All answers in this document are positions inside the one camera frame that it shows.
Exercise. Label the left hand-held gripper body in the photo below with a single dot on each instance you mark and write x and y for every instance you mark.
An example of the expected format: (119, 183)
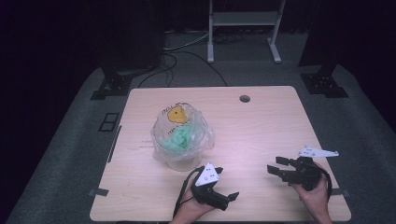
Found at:
(207, 176)

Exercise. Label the crumpled green plastic bag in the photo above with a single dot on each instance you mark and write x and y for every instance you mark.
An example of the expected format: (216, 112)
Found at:
(177, 140)

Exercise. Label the white metal stand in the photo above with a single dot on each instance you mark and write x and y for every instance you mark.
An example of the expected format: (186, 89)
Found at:
(244, 18)

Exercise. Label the black stand base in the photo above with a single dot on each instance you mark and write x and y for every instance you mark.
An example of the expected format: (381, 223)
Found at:
(323, 84)
(112, 86)

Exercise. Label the person's left hand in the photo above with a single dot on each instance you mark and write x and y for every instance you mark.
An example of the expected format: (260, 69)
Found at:
(190, 208)

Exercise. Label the grey tape piece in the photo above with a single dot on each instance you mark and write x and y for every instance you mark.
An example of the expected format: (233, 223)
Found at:
(98, 192)
(341, 192)

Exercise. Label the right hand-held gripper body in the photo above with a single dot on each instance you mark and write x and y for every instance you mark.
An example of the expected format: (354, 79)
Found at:
(306, 172)

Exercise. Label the small white bin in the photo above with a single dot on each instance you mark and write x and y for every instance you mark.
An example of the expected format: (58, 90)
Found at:
(185, 163)

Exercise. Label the black floor socket plate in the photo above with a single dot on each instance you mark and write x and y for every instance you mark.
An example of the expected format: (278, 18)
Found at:
(109, 122)

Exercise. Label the clear plastic bag yellow print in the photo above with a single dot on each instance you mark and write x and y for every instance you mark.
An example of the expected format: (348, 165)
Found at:
(199, 137)

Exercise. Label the person's right hand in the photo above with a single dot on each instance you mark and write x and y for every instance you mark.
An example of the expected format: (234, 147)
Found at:
(316, 199)

